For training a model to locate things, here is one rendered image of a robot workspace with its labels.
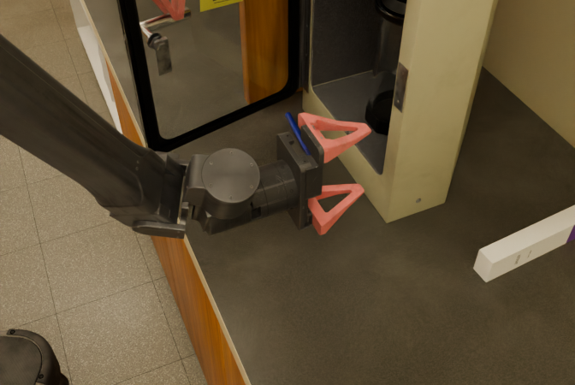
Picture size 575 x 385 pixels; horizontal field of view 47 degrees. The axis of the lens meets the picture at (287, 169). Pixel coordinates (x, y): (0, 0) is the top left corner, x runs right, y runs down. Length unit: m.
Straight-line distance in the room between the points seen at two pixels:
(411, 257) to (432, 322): 0.12
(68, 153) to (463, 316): 0.62
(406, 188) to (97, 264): 1.44
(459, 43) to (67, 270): 1.68
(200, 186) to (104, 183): 0.09
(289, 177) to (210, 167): 0.12
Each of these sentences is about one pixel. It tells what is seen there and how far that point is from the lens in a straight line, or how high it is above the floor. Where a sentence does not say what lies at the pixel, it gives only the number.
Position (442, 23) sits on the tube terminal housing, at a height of 1.30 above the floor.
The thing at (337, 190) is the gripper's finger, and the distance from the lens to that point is 0.82.
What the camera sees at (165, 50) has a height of 1.20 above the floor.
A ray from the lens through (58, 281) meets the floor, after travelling 2.28.
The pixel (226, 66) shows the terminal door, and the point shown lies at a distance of 1.09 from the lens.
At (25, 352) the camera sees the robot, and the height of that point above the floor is 0.24.
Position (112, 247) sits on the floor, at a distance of 2.32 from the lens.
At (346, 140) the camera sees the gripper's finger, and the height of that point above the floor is 1.26.
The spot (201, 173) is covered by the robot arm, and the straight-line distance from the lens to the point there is 0.64.
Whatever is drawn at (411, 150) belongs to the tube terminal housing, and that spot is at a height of 1.09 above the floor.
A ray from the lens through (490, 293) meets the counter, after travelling 1.02.
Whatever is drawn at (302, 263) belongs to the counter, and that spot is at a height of 0.94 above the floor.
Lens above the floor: 1.74
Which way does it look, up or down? 44 degrees down
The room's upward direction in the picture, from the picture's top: straight up
